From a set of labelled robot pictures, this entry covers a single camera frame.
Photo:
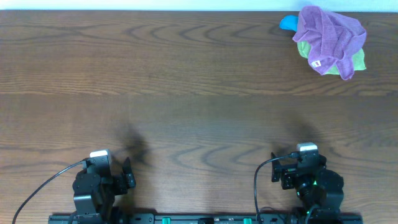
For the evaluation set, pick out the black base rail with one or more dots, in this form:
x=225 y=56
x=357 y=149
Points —
x=148 y=218

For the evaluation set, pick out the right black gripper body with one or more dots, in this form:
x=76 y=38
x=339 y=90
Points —
x=289 y=179

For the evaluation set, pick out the green cloth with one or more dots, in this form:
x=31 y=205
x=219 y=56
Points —
x=358 y=58

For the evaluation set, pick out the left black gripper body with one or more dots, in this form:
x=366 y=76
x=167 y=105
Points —
x=123 y=181

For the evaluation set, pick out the purple cloth with label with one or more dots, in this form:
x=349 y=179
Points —
x=333 y=39

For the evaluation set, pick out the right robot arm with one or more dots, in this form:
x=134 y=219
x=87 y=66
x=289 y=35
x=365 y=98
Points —
x=320 y=190

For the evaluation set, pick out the blue cloth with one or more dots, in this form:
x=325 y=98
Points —
x=289 y=22

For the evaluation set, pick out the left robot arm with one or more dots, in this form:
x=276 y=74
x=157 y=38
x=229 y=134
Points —
x=95 y=189

